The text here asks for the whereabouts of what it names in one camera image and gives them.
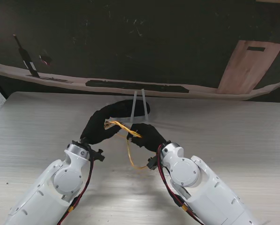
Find white router with antennas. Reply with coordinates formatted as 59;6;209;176
111;89;151;123

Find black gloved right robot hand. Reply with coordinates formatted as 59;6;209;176
129;122;168;153

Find red black left arm wires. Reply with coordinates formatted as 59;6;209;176
57;150;95;225

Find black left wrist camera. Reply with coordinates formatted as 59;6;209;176
90;147;106;162

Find yellow Ethernet cable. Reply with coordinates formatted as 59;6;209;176
104;120;154;170

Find wooden cutting board print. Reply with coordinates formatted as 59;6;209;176
216;39;280;95

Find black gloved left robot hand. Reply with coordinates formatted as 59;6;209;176
80;103;122;145

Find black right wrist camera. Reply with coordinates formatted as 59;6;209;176
147;156;160;171

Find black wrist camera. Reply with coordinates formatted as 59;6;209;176
90;147;106;162
147;156;160;171

